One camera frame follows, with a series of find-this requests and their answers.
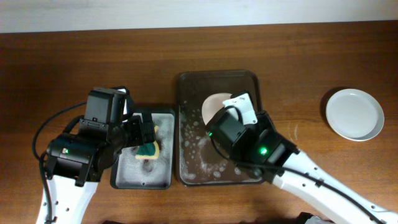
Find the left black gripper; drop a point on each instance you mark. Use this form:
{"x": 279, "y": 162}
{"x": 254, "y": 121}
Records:
{"x": 138, "y": 138}

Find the yellow green sponge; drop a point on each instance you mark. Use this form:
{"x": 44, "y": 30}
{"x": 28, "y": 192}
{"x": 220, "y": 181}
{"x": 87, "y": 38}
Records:
{"x": 148, "y": 151}

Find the pink plate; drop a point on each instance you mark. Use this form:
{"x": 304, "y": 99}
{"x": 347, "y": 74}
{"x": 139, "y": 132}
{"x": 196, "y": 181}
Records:
{"x": 212, "y": 105}

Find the pale green plate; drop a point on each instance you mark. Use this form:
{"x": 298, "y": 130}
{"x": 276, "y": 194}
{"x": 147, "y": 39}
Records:
{"x": 354, "y": 115}

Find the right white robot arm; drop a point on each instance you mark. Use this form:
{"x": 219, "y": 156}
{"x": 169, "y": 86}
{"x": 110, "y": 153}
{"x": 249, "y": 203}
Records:
{"x": 296, "y": 173}

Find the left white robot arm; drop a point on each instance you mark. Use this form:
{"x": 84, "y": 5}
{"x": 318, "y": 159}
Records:
{"x": 73, "y": 164}

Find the small metal tray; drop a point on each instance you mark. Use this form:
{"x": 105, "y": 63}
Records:
{"x": 131, "y": 173}

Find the brown plastic tray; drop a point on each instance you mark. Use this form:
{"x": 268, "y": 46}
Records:
{"x": 197, "y": 162}

